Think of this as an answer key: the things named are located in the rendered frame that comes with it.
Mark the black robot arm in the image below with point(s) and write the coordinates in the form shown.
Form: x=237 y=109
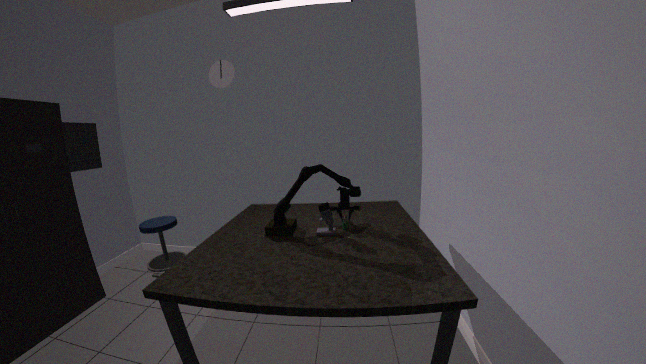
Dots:
x=306 y=173

